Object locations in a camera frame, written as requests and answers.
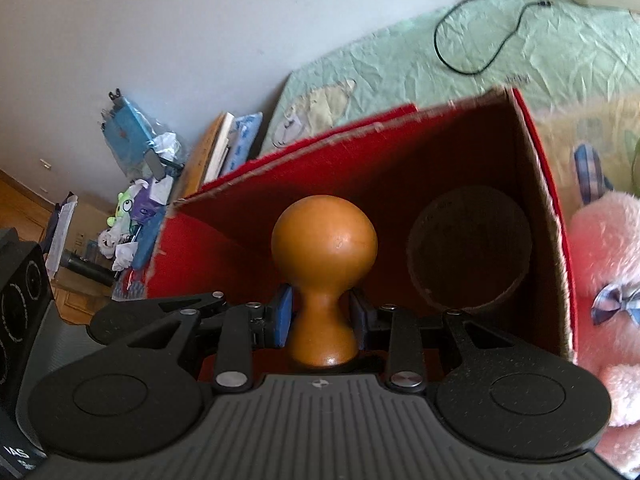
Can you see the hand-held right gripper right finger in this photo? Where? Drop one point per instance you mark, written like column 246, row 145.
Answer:
column 360, row 320

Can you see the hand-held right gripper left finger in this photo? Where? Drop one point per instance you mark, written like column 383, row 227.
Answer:
column 283, row 315

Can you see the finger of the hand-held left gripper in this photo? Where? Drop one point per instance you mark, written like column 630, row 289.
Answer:
column 212, row 300

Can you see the orange wooden gourd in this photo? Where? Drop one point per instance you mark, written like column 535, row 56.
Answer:
column 325, row 245

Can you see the printed tape roll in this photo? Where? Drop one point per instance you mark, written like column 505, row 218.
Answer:
column 470, row 250

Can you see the large red cardboard box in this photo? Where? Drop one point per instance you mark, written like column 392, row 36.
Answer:
column 400, row 150

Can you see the dark bottle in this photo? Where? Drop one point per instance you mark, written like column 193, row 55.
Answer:
column 87, row 267

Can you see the blue pouch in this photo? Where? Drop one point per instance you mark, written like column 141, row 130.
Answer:
column 149, row 240

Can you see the small white plush toy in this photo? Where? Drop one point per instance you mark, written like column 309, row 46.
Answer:
column 107, row 245

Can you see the green frog toy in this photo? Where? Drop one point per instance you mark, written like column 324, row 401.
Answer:
column 122, row 207

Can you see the small grey gadget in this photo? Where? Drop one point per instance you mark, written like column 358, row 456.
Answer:
column 155, row 165

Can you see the blue white packet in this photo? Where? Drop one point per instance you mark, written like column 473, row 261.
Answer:
column 242, row 142

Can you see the blue box in plastic bag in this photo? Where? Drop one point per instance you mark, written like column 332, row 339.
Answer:
column 125, row 130

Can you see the pink plush toy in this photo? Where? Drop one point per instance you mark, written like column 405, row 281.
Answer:
column 600, row 245

